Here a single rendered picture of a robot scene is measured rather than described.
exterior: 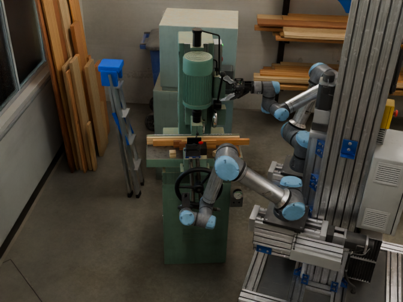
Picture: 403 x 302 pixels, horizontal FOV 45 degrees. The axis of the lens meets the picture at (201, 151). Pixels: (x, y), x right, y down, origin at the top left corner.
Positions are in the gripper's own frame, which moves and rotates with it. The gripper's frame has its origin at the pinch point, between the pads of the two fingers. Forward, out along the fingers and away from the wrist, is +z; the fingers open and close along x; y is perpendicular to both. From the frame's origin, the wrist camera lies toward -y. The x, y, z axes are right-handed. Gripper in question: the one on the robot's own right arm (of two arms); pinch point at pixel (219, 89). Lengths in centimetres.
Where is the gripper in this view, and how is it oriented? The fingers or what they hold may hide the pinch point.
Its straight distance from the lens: 288.1
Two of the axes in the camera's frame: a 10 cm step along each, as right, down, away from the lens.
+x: 0.3, 9.4, -3.4
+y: 0.6, -3.4, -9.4
